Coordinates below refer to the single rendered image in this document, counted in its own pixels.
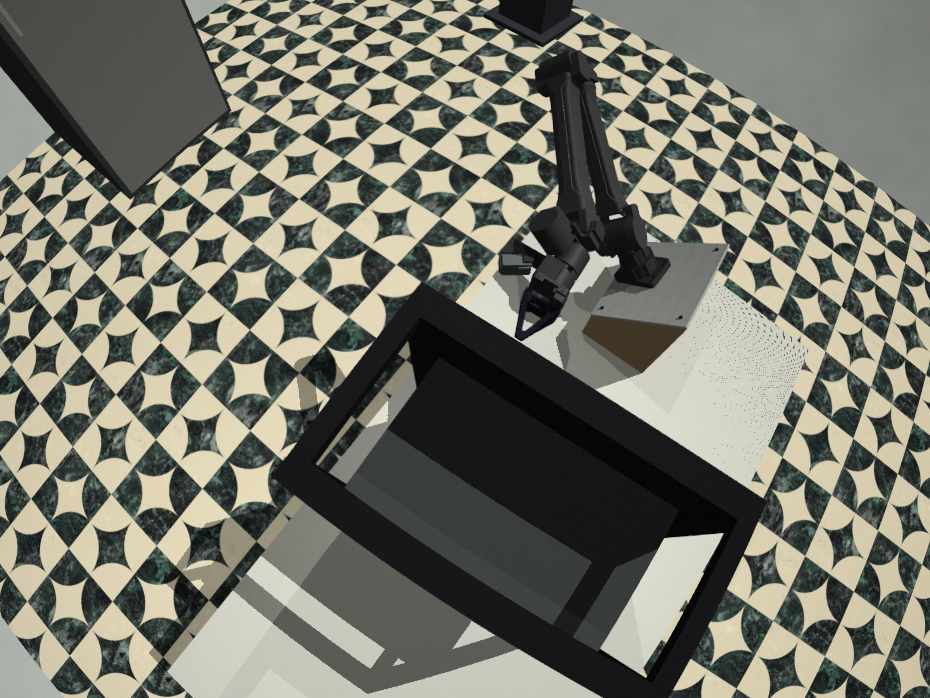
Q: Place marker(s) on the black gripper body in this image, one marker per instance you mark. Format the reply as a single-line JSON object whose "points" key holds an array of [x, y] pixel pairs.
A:
{"points": [[552, 291]]}

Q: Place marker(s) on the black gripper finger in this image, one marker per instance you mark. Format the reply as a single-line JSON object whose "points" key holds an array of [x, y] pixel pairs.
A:
{"points": [[529, 309], [538, 304]]}

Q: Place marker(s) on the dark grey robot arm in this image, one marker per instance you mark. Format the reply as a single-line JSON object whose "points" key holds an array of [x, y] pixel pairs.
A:
{"points": [[555, 231]]}

